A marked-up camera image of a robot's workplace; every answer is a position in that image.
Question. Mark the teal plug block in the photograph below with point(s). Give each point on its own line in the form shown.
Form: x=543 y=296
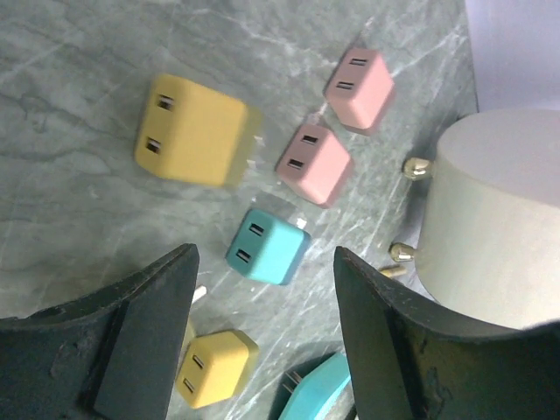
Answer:
x=267 y=248

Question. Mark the teal triangular socket board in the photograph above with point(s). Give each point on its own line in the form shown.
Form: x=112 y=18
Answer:
x=313 y=395

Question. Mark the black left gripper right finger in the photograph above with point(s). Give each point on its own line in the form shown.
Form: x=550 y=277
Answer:
x=411 y=358

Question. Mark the yellow marker pen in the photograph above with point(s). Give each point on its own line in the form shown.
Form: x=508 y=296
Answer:
x=394 y=271

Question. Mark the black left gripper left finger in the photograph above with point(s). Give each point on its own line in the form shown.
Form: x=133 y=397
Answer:
x=111 y=354

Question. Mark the yellow plug block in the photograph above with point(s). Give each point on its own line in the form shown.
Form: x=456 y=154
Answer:
x=216 y=367

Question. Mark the round beige drawer cabinet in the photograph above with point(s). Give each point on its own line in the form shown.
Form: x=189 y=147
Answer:
x=489 y=241

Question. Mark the pink plug block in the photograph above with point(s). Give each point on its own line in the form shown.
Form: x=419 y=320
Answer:
x=315 y=165
x=360 y=90

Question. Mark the yellow plug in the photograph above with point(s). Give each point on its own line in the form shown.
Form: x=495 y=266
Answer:
x=194 y=134

